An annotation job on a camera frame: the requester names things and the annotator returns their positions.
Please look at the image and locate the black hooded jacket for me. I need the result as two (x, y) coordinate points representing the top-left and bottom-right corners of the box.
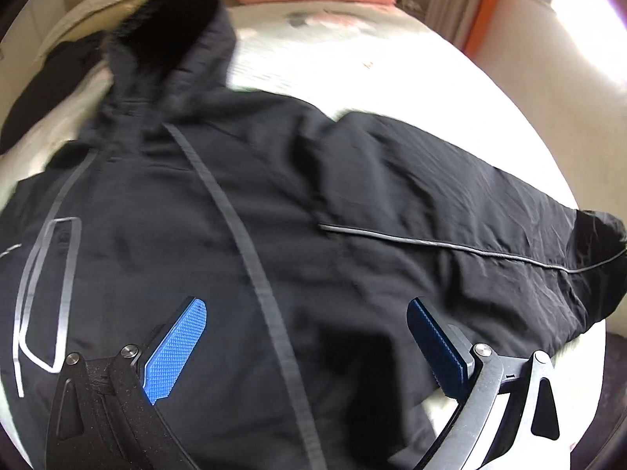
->
(1, 0), (626, 469)

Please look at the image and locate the floral green bedspread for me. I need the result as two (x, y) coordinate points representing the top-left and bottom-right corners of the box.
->
(1, 0), (605, 469)

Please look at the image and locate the folded black garment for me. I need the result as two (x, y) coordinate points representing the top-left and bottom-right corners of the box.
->
(1, 31), (111, 155)

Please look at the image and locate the white textured pillow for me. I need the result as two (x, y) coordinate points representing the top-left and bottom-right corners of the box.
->
(35, 0), (147, 61)

